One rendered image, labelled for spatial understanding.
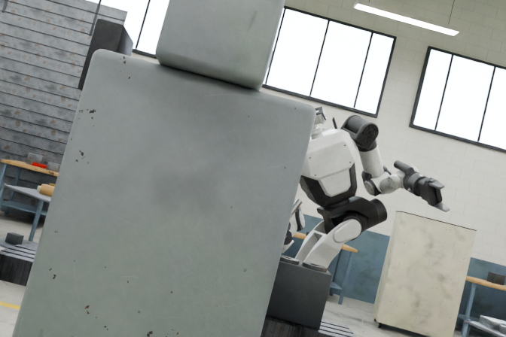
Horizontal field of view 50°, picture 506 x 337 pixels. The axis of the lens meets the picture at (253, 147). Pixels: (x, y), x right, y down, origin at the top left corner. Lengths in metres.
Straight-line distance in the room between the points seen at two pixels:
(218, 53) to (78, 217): 0.41
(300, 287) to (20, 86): 8.50
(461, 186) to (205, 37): 9.48
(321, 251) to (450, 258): 5.60
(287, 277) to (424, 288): 6.07
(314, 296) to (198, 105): 1.04
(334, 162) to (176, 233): 1.38
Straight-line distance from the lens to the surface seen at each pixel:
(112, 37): 1.62
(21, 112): 9.96
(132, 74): 1.10
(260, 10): 1.09
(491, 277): 10.23
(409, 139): 10.08
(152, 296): 1.10
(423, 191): 2.25
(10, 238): 5.71
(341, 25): 10.01
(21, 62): 10.08
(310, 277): 1.93
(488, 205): 10.62
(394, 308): 7.90
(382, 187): 2.54
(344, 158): 2.38
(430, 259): 7.90
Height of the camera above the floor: 1.36
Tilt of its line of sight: 4 degrees up
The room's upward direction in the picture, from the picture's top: 15 degrees clockwise
